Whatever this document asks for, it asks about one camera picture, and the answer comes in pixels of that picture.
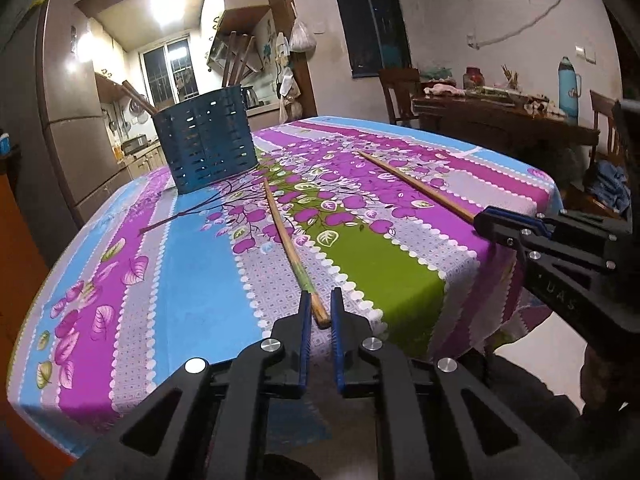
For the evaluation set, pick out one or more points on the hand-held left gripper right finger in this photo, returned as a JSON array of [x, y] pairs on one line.
[[337, 345]]

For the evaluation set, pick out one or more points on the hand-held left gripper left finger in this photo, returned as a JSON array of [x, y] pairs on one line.
[[303, 345]]

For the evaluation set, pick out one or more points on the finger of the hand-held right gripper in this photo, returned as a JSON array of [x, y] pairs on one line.
[[522, 215], [500, 228]]

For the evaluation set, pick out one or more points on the long brown chopstick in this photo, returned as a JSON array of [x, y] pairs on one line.
[[415, 185], [285, 235]]

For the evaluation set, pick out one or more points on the blue perforated utensil holder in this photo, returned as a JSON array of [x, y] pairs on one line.
[[207, 145]]

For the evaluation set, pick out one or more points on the blue folded cloth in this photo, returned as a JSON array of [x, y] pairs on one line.
[[607, 185]]

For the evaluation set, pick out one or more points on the dark wooden side table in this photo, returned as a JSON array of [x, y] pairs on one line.
[[500, 120]]

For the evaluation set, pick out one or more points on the wooden chair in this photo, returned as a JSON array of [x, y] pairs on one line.
[[400, 92], [602, 125]]

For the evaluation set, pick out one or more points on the floral striped tablecloth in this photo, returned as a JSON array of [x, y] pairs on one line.
[[200, 270]]

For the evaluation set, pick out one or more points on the blue thermos flask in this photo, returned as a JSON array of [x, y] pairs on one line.
[[569, 90]]

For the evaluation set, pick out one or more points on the small holder with sticks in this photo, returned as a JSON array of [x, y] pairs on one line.
[[511, 80]]

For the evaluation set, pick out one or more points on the red jar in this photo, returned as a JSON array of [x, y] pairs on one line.
[[475, 80]]

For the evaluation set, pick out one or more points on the pink cloth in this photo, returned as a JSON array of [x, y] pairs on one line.
[[444, 90]]

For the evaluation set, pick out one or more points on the dark room window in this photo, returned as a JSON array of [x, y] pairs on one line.
[[370, 30]]

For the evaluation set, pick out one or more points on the lower kitchen cabinets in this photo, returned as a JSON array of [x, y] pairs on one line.
[[145, 162]]

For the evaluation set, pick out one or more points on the electric kettle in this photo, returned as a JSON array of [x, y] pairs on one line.
[[250, 96]]

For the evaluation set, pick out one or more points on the metal cooking pot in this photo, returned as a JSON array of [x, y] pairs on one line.
[[134, 144]]

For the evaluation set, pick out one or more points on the hanging white plastic bag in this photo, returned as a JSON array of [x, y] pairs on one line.
[[302, 37]]

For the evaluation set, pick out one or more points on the hanging metal colander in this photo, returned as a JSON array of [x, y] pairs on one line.
[[138, 110]]

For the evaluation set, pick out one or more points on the dark worn chopstick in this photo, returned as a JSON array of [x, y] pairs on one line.
[[246, 60]]

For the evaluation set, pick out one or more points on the orange wooden cabinet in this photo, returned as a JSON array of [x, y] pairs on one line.
[[15, 260]]

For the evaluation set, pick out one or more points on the kitchen window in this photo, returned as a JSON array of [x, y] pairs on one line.
[[170, 72]]

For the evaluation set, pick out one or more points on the silver refrigerator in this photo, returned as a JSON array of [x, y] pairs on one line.
[[75, 110]]

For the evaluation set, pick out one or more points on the upper kitchen cabinet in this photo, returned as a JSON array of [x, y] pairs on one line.
[[247, 15]]

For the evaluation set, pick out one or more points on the blue and white jar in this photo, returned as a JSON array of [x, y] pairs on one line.
[[4, 145]]

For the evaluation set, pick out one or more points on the ceiling light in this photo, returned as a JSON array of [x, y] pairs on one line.
[[171, 2]]

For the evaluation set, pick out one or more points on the white wall outlet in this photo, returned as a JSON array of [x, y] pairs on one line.
[[586, 54]]

